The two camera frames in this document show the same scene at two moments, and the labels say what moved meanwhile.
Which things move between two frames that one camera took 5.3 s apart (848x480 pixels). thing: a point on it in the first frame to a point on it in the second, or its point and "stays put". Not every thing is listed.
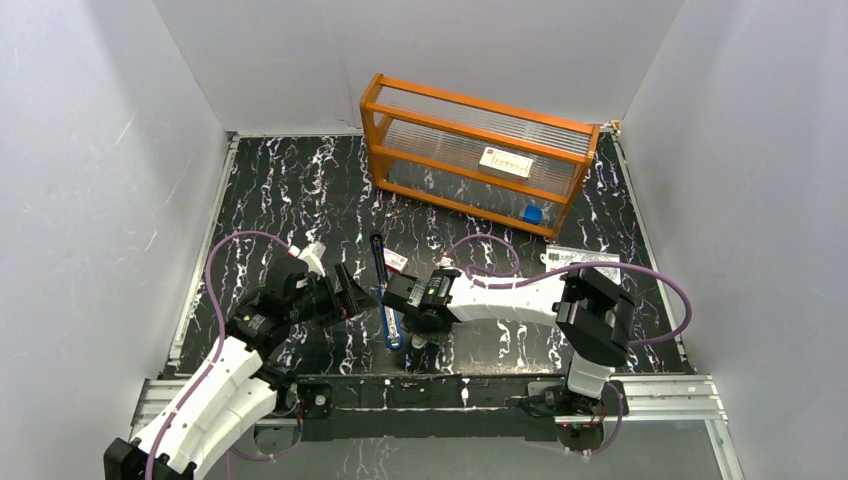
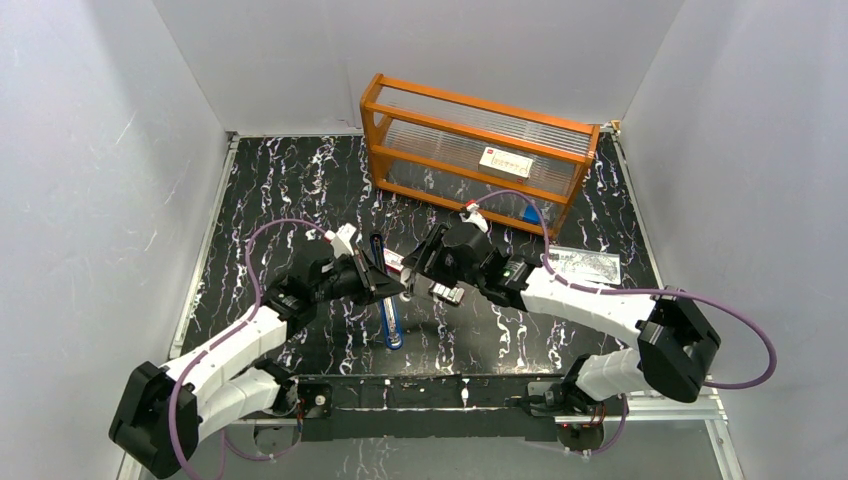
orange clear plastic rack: x=510 y=166 stays put
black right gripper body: x=424 y=330 to x=443 y=268
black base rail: x=418 y=408 stays put
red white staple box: x=394 y=261 stays put
